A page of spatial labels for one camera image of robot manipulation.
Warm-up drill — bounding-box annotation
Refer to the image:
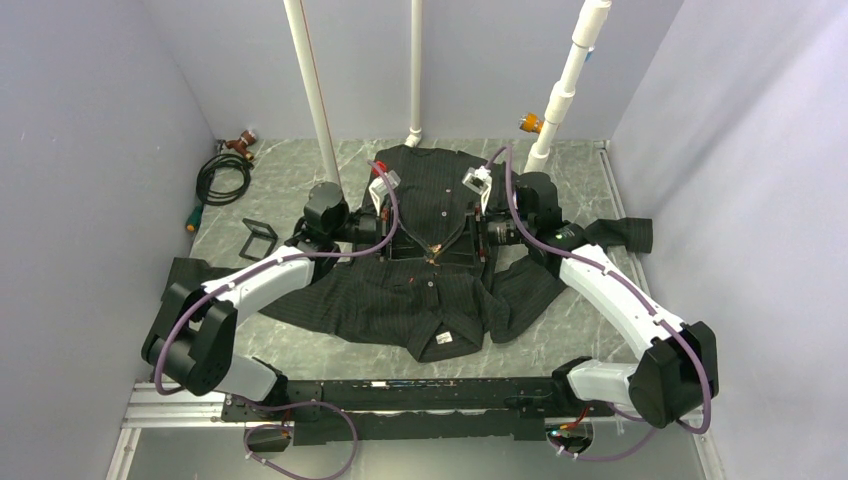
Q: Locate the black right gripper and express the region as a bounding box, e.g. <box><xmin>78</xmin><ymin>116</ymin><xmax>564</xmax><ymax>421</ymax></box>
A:
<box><xmin>434</xmin><ymin>199</ymin><xmax>534</xmax><ymax>268</ymax></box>

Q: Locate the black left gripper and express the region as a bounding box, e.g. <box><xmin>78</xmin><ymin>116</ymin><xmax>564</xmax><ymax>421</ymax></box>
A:
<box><xmin>330</xmin><ymin>200</ymin><xmax>434</xmax><ymax>262</ymax></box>

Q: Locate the gold brooch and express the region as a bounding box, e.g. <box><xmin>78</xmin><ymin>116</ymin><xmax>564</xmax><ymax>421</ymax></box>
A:
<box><xmin>426</xmin><ymin>244</ymin><xmax>442</xmax><ymax>266</ymax></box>

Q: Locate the dark pinstriped shirt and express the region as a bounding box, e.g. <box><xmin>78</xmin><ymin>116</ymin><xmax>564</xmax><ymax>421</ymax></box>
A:
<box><xmin>160</xmin><ymin>145</ymin><xmax>655</xmax><ymax>365</ymax></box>

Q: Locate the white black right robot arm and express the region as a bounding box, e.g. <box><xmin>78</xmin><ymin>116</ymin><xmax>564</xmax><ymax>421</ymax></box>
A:
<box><xmin>462</xmin><ymin>166</ymin><xmax>719</xmax><ymax>434</ymax></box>

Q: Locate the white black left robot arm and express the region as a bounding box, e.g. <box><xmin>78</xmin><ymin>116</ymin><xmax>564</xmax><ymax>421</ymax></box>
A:
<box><xmin>141</xmin><ymin>173</ymin><xmax>400</xmax><ymax>420</ymax></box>

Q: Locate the white pole middle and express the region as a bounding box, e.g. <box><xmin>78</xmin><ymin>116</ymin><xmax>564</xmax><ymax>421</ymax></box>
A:
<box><xmin>405</xmin><ymin>0</ymin><xmax>424</xmax><ymax>147</ymax></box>

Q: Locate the orange cylindrical fitting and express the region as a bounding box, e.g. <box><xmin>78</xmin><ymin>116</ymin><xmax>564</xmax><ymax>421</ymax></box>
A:
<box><xmin>519</xmin><ymin>112</ymin><xmax>544</xmax><ymax>134</ymax></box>

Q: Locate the white pole left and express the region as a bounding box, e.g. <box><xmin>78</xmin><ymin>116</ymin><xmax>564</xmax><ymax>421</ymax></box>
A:
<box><xmin>283</xmin><ymin>0</ymin><xmax>341</xmax><ymax>185</ymax></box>

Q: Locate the brown pipe fitting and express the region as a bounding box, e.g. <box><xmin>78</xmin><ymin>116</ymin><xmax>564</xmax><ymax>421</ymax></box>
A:
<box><xmin>223</xmin><ymin>129</ymin><xmax>258</xmax><ymax>163</ymax></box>

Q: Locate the white jointed pole right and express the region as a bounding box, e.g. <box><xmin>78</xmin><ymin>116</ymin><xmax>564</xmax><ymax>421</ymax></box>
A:
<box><xmin>524</xmin><ymin>0</ymin><xmax>612</xmax><ymax>172</ymax></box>

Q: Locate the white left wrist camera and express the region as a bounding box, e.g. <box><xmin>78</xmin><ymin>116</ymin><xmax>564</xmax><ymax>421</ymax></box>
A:
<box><xmin>368</xmin><ymin>161</ymin><xmax>401</xmax><ymax>213</ymax></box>

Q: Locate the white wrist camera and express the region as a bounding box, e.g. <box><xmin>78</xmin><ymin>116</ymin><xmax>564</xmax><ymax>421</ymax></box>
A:
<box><xmin>368</xmin><ymin>161</ymin><xmax>401</xmax><ymax>213</ymax></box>
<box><xmin>462</xmin><ymin>166</ymin><xmax>492</xmax><ymax>213</ymax></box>

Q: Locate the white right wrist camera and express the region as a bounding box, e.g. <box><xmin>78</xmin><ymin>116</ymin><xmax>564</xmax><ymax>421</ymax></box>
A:
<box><xmin>462</xmin><ymin>166</ymin><xmax>492</xmax><ymax>213</ymax></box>

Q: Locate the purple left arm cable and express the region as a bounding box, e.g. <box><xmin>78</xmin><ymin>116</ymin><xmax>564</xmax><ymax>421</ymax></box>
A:
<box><xmin>146</xmin><ymin>158</ymin><xmax>402</xmax><ymax>480</ymax></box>

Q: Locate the black square frame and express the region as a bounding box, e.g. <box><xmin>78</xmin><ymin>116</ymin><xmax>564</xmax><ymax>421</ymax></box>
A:
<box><xmin>238</xmin><ymin>218</ymin><xmax>279</xmax><ymax>262</ymax></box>

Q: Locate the black coiled cable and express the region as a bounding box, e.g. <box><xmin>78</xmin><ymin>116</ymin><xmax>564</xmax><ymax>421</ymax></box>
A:
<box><xmin>195</xmin><ymin>153</ymin><xmax>254</xmax><ymax>208</ymax></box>

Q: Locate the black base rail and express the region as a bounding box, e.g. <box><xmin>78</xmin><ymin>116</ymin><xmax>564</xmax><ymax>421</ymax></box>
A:
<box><xmin>221</xmin><ymin>377</ymin><xmax>611</xmax><ymax>446</ymax></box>

